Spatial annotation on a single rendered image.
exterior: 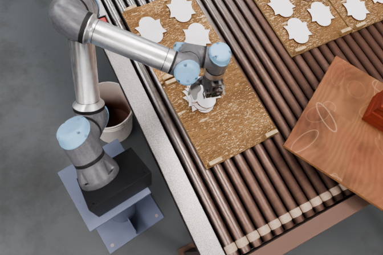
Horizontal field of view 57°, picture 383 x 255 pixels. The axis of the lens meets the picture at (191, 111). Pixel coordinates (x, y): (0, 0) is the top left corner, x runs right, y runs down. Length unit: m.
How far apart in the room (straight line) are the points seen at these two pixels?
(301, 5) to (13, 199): 2.00
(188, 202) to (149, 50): 0.64
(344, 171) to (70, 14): 1.11
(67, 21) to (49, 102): 1.58
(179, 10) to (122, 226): 1.33
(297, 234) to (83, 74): 0.98
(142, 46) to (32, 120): 1.64
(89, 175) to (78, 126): 0.18
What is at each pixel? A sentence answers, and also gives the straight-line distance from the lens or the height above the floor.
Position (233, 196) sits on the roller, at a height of 0.92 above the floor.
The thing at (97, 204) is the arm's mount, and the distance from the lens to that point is 1.24.
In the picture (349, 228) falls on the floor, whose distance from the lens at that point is 2.64.
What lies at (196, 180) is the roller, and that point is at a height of 0.92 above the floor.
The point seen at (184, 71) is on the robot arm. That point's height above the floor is 1.40.
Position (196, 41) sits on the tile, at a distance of 1.65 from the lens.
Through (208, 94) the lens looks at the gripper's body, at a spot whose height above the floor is 1.10.
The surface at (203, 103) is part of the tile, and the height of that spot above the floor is 0.97.
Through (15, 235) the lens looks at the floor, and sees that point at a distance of 2.46.
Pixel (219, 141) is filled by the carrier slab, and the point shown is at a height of 0.94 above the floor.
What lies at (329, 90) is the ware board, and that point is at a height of 1.04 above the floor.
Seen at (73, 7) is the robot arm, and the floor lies 1.46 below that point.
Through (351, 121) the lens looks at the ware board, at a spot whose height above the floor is 1.04.
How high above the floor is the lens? 2.32
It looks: 67 degrees down
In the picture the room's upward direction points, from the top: 15 degrees clockwise
